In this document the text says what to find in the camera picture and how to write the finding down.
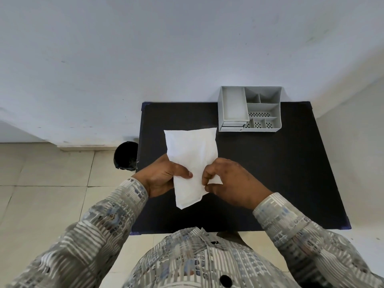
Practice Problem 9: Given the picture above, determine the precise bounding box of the person's left hand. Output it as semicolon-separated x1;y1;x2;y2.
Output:
131;153;193;199

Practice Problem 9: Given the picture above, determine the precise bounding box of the person's right hand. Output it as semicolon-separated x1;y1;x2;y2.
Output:
202;158;273;211

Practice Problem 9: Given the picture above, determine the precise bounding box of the white paper napkin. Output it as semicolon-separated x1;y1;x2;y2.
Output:
164;127;223;210

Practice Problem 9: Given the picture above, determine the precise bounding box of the person's left forearm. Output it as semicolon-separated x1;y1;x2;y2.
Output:
0;177;149;288

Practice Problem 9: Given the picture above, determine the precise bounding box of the person's right forearm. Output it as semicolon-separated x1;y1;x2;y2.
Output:
253;192;384;288

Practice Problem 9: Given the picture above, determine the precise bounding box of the black waste bin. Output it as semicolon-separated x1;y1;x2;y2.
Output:
114;141;139;172

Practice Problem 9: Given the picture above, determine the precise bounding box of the black table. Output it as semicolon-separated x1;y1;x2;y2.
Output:
131;101;351;236

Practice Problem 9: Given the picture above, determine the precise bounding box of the person's patterned shirt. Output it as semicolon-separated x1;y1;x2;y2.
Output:
121;227;300;288

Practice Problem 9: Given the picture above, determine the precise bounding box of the grey plastic desk organizer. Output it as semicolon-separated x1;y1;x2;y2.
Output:
218;86;282;133

